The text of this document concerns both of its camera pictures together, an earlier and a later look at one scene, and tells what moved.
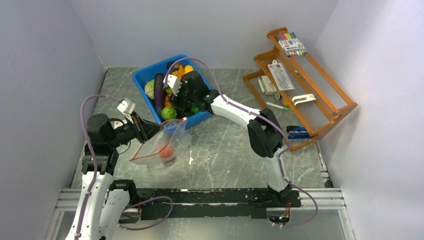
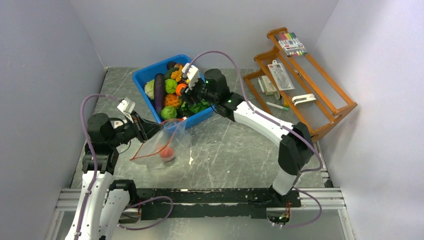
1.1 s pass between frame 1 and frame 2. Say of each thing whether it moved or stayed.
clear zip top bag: stayed
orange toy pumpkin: moved
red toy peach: stayed
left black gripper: stayed
